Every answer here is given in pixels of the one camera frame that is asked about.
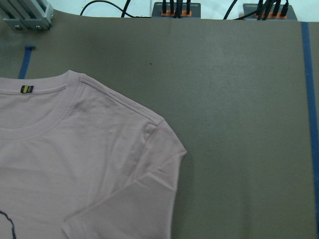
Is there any pink Snoopy t-shirt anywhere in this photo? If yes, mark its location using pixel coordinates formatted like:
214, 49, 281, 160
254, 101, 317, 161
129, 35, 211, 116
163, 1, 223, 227
0, 71, 186, 239

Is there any grey USB hub left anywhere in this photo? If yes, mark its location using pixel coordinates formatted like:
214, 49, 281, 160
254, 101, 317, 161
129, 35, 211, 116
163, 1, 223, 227
151, 0, 201, 19

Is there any grey usb hub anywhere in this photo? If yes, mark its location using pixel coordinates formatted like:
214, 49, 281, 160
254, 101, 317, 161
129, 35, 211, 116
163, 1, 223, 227
243, 1, 298, 21
151, 0, 201, 19

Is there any grey USB hub right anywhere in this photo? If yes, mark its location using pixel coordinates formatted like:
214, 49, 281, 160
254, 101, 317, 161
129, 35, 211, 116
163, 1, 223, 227
243, 1, 298, 21

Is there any aluminium frame post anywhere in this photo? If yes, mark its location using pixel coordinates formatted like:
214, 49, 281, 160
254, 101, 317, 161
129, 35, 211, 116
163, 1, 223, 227
0, 0, 54, 30

